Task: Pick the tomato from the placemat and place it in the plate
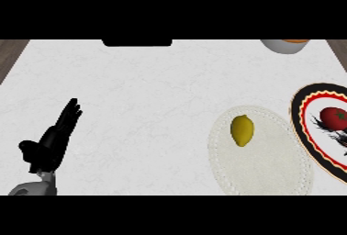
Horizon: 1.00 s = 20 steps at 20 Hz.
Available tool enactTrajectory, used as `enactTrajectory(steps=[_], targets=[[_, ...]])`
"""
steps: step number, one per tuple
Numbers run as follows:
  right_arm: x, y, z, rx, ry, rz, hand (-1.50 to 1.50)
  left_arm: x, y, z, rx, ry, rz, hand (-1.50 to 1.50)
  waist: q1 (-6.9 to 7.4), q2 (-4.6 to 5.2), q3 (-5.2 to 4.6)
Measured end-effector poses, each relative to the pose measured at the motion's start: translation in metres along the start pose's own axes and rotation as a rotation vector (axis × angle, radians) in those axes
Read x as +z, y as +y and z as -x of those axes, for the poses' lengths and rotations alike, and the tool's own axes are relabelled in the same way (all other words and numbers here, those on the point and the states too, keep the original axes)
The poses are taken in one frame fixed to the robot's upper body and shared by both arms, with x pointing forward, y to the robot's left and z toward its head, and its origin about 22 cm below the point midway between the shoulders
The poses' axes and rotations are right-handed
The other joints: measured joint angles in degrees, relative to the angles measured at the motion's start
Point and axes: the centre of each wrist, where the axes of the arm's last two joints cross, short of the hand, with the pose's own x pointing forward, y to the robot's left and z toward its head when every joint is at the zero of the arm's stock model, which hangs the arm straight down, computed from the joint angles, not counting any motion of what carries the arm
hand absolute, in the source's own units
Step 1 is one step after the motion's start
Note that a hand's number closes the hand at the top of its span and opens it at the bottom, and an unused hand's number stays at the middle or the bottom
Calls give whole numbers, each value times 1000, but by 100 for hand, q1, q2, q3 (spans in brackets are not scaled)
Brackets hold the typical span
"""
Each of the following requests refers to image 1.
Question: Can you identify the white oval plate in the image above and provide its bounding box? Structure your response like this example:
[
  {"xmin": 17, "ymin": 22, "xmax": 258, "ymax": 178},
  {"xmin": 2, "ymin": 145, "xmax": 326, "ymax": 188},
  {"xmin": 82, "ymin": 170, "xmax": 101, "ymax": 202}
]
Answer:
[{"xmin": 206, "ymin": 105, "xmax": 314, "ymax": 196}]

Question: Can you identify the grey bowl with orange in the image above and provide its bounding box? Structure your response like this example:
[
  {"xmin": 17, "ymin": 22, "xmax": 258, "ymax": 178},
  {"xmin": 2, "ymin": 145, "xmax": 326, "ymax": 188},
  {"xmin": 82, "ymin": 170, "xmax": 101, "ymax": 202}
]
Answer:
[{"xmin": 258, "ymin": 39, "xmax": 311, "ymax": 55}]

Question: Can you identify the black red patterned placemat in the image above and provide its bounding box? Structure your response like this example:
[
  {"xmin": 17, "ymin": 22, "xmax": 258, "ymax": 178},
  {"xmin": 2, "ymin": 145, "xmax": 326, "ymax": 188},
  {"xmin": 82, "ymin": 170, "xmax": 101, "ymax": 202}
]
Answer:
[{"xmin": 289, "ymin": 83, "xmax": 347, "ymax": 185}]

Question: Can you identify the yellow lemon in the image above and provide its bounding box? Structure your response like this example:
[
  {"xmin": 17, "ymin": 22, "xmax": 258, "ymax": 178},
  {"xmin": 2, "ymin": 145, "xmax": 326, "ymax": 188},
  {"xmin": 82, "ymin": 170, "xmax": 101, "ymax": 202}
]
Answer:
[{"xmin": 228, "ymin": 114, "xmax": 255, "ymax": 148}]

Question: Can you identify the red tomato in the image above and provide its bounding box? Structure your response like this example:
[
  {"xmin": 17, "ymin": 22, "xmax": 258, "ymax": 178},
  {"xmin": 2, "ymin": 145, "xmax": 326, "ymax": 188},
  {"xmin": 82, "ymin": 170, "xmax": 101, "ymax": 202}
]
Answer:
[{"xmin": 318, "ymin": 106, "xmax": 347, "ymax": 131}]

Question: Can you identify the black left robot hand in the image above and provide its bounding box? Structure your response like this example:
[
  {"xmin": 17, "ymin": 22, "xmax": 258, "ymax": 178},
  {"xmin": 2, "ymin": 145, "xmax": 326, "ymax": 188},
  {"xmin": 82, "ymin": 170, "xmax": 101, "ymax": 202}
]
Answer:
[{"xmin": 17, "ymin": 97, "xmax": 84, "ymax": 174}]

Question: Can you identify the black appliance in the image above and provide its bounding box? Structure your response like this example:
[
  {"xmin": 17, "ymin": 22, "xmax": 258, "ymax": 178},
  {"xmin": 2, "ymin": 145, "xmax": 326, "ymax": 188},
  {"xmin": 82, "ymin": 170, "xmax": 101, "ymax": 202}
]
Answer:
[{"xmin": 101, "ymin": 39, "xmax": 174, "ymax": 48}]

